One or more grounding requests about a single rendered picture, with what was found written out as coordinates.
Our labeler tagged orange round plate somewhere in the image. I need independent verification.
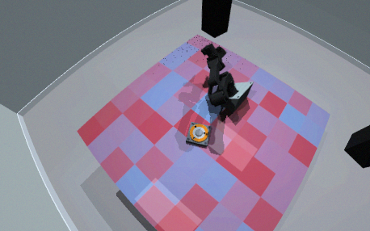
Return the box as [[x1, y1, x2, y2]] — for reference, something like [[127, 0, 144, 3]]
[[190, 124, 208, 142]]

